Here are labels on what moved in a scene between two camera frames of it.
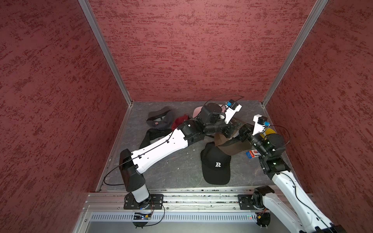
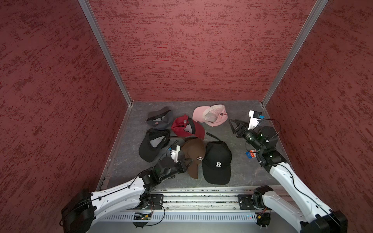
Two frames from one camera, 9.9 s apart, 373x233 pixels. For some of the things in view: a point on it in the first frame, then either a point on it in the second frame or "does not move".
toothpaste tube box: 252,153 does not move
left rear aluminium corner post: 107,50 does not move
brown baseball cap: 232,145 → 194,150
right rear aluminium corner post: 319,6 does not move
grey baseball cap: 161,118 does not move
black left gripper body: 226,128 → 181,168
